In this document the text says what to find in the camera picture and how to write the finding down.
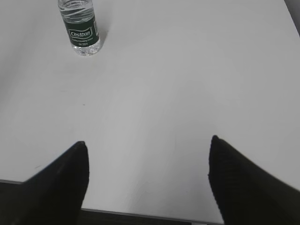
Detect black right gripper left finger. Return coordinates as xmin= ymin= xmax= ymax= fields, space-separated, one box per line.
xmin=0 ymin=141 xmax=90 ymax=225

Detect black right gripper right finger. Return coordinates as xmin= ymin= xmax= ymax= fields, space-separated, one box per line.
xmin=208 ymin=135 xmax=300 ymax=225

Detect clear green-label water bottle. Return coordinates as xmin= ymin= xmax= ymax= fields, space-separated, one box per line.
xmin=58 ymin=0 xmax=101 ymax=56

